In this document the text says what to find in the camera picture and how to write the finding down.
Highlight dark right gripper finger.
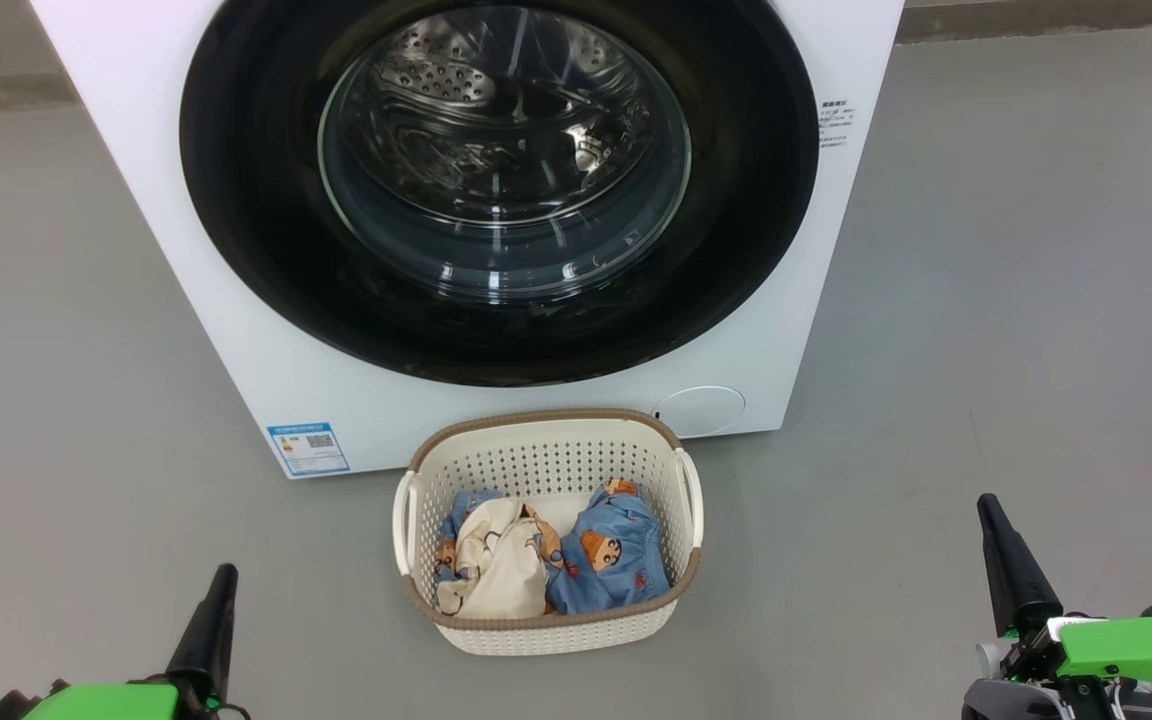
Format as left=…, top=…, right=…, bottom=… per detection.
left=977, top=493, right=1065, bottom=638

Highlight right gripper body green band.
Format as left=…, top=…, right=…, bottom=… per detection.
left=1002, top=617, right=1152, bottom=720

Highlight stainless steel washing machine drum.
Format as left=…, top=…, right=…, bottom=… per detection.
left=321, top=5, right=692, bottom=301

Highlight blue energy label sticker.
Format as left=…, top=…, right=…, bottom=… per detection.
left=267, top=422, right=351, bottom=478

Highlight cream perforated laundry basket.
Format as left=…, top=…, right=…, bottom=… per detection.
left=393, top=408, right=705, bottom=657

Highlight cream and blue cartoon garment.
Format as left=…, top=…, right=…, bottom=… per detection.
left=434, top=490, right=563, bottom=619

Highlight white front-load washing machine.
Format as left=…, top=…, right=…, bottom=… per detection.
left=31, top=0, right=905, bottom=480

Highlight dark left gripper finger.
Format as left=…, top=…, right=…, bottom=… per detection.
left=166, top=563, right=239, bottom=698

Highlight blue cartoon print garment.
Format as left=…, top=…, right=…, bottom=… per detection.
left=546, top=480, right=672, bottom=615

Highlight round white filter cover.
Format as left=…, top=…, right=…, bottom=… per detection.
left=654, top=386, right=747, bottom=438

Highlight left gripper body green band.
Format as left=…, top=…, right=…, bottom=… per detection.
left=21, top=683, right=249, bottom=720

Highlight black text instruction label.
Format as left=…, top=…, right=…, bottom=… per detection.
left=818, top=98, right=852, bottom=151

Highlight washing machine glass door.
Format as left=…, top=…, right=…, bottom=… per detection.
left=179, top=0, right=820, bottom=388

